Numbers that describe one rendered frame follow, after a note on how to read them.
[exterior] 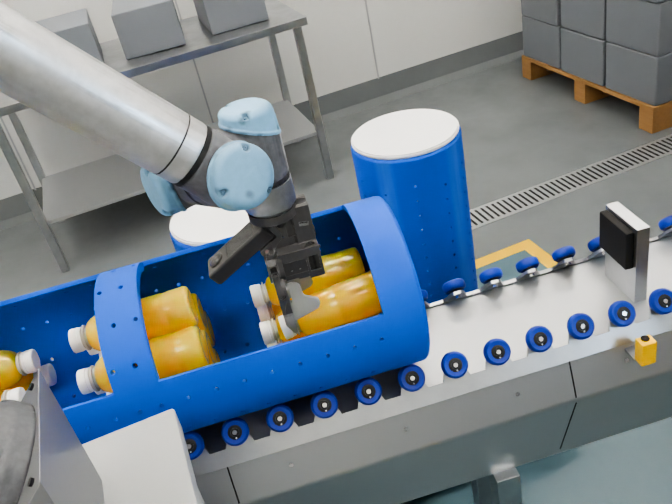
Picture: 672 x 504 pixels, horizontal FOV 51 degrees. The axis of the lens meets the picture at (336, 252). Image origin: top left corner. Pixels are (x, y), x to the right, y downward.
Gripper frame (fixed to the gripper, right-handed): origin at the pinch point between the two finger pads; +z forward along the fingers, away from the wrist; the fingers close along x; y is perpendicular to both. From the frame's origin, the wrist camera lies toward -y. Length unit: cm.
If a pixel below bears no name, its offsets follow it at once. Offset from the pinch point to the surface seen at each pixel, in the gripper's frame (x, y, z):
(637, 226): 2, 61, 3
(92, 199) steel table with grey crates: 258, -83, 85
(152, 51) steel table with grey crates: 269, -31, 23
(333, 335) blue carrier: -8.5, 5.9, -1.1
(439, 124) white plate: 72, 50, 8
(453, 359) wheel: -4.9, 24.4, 13.7
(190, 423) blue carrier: -7.7, -18.5, 8.4
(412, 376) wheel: -5.6, 17.0, 14.1
